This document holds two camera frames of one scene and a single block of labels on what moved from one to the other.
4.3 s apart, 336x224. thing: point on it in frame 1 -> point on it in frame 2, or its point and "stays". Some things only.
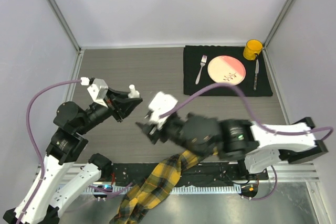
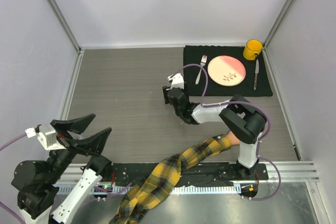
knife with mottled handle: x=256 y=72 stays
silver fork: x=203 y=61 stays
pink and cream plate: x=226 y=68 stays
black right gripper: x=156 y=133 -> x=165 y=91
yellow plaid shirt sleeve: x=150 y=191 stays
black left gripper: x=119 y=103 -> x=94 y=144
